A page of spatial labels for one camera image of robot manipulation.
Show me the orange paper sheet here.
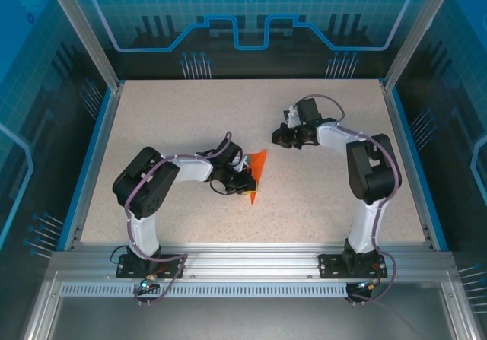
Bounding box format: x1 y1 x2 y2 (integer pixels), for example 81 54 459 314
241 148 270 205

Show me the aluminium front beam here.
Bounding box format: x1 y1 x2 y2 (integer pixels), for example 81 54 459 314
48 242 460 282

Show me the grey metal tray panel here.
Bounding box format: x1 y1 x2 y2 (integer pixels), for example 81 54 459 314
49 297 457 340

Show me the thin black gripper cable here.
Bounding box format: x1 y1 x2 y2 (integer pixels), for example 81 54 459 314
208 180 229 196

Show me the aluminium side rail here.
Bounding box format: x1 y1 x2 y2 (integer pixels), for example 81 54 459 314
62 82 126 252
381 82 450 252

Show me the slotted grey cable duct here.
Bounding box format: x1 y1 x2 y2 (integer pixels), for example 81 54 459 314
59 283 353 300

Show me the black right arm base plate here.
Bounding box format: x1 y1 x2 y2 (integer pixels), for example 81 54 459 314
317 253 389 279

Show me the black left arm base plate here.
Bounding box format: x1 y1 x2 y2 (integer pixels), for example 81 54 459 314
116 253 186 279

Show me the cable connector with green light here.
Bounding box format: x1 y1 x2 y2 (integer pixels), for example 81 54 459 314
137 275 160 294
355 278 381 292

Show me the thin black base cable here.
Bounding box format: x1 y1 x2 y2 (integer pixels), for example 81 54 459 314
109 245 129 267

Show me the aluminium corner post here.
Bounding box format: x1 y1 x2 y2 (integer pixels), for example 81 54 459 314
381 0 460 92
40 0 126 92

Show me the aluminium lower frame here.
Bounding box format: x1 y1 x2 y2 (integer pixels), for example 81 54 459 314
21 270 483 340

